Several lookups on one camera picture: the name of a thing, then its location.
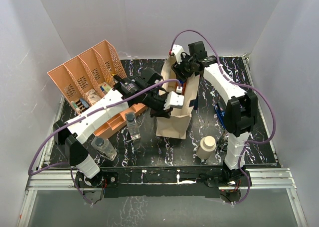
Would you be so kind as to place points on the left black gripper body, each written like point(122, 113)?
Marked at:
point(156, 103)

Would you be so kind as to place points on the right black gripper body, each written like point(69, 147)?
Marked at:
point(185, 68)

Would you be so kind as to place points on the beige canvas tote bag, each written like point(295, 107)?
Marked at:
point(177, 125)

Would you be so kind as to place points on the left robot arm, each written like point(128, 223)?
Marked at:
point(145, 89)

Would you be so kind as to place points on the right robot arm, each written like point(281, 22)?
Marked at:
point(240, 114)

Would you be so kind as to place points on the upright clear square bottle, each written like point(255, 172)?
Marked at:
point(132, 126)

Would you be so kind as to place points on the beige small carton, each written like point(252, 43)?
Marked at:
point(107, 87)

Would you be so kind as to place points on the cream cylindrical bottle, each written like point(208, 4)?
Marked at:
point(206, 147)

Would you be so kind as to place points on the tilted clear square bottle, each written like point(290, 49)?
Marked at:
point(104, 147)

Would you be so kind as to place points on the pink plastic desk organizer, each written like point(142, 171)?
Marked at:
point(90, 72)

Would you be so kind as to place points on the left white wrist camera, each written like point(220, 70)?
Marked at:
point(174, 100)

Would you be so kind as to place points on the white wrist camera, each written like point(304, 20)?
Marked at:
point(174, 100)
point(176, 52)

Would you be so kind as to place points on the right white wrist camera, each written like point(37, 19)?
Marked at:
point(176, 52)

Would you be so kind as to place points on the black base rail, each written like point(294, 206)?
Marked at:
point(170, 181)

